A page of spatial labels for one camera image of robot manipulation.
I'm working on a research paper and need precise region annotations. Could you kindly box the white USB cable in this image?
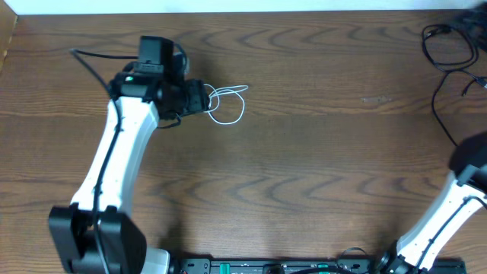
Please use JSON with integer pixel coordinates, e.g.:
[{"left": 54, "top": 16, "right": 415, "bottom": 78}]
[{"left": 203, "top": 83, "right": 250, "bottom": 126}]

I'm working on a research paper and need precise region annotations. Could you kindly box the black USB cable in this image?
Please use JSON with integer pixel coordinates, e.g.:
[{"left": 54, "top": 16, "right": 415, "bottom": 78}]
[{"left": 421, "top": 23, "right": 487, "bottom": 148}]

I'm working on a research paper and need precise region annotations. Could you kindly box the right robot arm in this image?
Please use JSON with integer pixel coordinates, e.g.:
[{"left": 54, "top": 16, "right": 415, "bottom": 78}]
[{"left": 373, "top": 132, "right": 486, "bottom": 273}]

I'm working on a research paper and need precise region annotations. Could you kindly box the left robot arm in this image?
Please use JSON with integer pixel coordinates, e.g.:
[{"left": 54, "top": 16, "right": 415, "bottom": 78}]
[{"left": 48, "top": 36, "right": 209, "bottom": 273}]

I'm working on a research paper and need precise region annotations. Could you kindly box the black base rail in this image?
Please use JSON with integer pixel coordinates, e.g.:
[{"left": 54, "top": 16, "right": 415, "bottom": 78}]
[{"left": 167, "top": 256, "right": 467, "bottom": 274}]

